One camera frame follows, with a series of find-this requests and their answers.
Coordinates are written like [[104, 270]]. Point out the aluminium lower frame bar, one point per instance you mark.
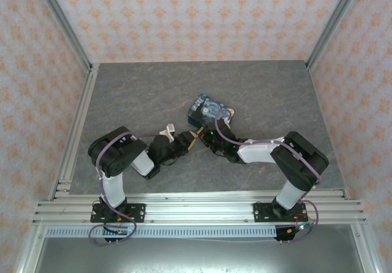
[[30, 248], [366, 248]]

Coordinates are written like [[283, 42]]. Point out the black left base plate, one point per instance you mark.
[[137, 212]]

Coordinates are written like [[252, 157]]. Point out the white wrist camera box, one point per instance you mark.
[[228, 121], [168, 131]]

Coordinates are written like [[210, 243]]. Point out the aluminium frame post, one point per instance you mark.
[[333, 22], [61, 19]]

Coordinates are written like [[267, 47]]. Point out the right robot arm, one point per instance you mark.
[[300, 159]]

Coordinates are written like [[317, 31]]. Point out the starry night painted box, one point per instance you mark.
[[205, 107]]

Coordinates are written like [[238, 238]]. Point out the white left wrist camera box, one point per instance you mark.
[[168, 131]]

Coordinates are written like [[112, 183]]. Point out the grey metal shelf panel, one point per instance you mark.
[[199, 256]]

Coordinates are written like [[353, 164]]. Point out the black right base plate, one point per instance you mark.
[[261, 211]]

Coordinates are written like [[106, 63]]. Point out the aluminium mounting rail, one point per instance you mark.
[[199, 210]]

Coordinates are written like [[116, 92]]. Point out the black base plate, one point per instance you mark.
[[261, 211], [137, 212]]

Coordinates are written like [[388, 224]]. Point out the aluminium side rail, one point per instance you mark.
[[85, 101]]

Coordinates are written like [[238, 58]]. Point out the small circuit board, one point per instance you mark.
[[301, 227], [122, 231]]

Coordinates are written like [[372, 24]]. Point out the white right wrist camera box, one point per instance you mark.
[[228, 121]]

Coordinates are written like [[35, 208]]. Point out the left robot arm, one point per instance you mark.
[[116, 156]]

